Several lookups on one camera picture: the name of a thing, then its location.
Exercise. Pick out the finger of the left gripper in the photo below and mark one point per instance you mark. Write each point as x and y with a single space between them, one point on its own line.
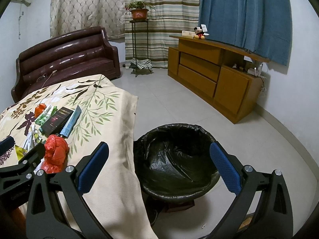
6 144
17 180

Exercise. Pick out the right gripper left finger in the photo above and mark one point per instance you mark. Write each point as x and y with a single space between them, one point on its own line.
45 216

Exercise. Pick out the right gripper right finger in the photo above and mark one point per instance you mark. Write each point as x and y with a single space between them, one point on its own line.
261 207

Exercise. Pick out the torn green white carton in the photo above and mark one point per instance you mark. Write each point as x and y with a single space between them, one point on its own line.
33 138

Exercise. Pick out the orange plastic bag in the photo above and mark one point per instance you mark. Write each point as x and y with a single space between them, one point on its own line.
39 109

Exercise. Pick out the red plastic bag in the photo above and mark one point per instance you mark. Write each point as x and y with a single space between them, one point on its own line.
56 150

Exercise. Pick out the black box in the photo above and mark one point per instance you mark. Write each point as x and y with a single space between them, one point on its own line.
56 122

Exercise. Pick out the green white wrapper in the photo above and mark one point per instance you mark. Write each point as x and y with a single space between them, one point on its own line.
45 115

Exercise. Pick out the light blue packet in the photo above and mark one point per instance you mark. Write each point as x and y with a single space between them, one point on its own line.
67 129

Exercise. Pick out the black lined trash bin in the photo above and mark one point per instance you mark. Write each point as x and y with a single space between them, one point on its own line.
173 165

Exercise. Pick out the floral beige tablecloth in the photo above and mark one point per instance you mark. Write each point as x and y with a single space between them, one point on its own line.
108 115

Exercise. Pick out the dark red leather sofa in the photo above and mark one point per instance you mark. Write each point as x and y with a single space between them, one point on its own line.
72 55

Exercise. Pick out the wooden TV cabinet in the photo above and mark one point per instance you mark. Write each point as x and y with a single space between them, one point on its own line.
215 72

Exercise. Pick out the white router on cabinet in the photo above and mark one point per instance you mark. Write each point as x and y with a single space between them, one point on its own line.
254 68

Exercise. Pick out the beige patterned curtain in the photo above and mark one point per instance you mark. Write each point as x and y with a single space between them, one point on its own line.
72 15

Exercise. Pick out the checkered cloth on stand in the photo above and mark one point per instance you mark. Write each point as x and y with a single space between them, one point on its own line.
141 64

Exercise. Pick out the black metal plant stand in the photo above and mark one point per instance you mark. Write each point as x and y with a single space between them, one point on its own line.
138 51

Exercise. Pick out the potted plant orange pot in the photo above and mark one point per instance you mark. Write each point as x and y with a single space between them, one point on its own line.
139 9

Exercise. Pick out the Mickey Mouse plush toy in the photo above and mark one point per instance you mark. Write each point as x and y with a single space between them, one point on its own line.
199 33

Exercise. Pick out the blue curtain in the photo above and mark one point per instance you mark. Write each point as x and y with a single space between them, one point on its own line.
262 27

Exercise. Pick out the small white box on cabinet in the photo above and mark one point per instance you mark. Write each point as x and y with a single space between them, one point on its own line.
188 34

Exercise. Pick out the striped curtain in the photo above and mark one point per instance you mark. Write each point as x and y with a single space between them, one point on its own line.
169 18

